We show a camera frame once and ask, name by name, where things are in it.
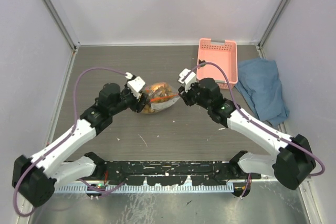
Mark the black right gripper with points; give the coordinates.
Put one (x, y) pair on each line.
(185, 96)

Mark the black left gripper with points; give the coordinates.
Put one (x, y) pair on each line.
(138, 103)

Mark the clear zip bag orange zipper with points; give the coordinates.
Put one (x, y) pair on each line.
(160, 98)

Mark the brown longan bunch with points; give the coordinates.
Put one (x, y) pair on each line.
(157, 95)

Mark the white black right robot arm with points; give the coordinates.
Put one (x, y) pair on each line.
(274, 142)

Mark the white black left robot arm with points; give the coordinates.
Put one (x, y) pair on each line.
(37, 177)

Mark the small green leaf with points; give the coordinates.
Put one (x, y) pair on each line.
(201, 63)

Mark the pink plastic basket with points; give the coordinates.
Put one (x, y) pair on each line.
(223, 53)

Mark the blue cloth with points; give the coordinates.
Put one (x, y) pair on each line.
(260, 86)

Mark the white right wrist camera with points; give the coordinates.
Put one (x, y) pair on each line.
(186, 78)

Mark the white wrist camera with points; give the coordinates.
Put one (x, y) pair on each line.
(135, 84)
(186, 78)

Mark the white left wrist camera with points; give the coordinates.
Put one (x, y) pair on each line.
(135, 84)

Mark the aluminium front rail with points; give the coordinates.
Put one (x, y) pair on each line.
(285, 168)

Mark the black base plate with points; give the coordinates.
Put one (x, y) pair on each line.
(136, 173)

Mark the white slotted cable duct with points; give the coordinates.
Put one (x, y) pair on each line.
(186, 188)

